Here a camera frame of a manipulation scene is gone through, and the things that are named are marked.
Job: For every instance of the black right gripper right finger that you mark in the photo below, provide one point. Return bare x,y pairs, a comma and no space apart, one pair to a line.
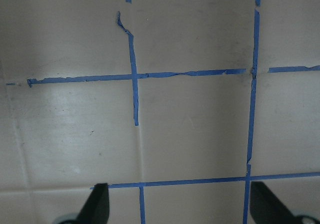
265,207

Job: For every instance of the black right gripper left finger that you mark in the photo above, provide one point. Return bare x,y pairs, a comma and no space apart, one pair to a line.
96,208

